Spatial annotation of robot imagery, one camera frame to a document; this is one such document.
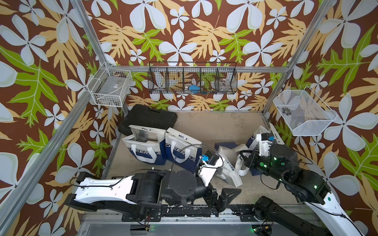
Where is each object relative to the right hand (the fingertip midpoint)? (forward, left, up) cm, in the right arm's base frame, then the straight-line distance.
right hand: (237, 151), depth 63 cm
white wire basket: (+41, +68, +4) cm, 80 cm away
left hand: (-16, +7, +10) cm, 20 cm away
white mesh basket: (+25, -44, -3) cm, 51 cm away
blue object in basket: (+49, +17, -3) cm, 52 cm away
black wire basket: (+56, +20, +1) cm, 59 cm away
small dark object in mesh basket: (+30, -36, -5) cm, 47 cm away
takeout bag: (+7, +41, -6) cm, 42 cm away
